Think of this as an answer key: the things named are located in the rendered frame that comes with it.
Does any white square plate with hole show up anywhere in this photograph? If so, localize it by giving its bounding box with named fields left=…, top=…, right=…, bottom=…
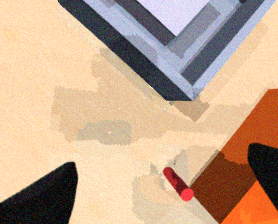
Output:
left=114, top=0, right=210, bottom=46

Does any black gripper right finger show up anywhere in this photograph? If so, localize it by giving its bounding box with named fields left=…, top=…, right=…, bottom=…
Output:
left=247, top=142, right=278, bottom=212

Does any red peg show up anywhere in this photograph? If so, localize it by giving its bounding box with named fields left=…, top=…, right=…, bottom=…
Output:
left=163, top=167, right=194, bottom=201

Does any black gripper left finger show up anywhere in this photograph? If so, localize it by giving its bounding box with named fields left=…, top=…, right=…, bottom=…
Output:
left=0, top=161, right=79, bottom=224

